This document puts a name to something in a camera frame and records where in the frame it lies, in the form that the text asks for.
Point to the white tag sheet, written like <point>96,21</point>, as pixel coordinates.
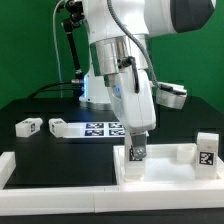
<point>94,130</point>

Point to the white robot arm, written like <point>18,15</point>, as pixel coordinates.
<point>118,31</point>

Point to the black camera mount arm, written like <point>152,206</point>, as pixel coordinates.
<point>74,21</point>

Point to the white U-shaped fence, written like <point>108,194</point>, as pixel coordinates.
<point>95,199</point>

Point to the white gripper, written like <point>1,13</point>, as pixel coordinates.
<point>135,111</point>

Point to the white square tabletop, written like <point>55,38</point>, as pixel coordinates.
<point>165,163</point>

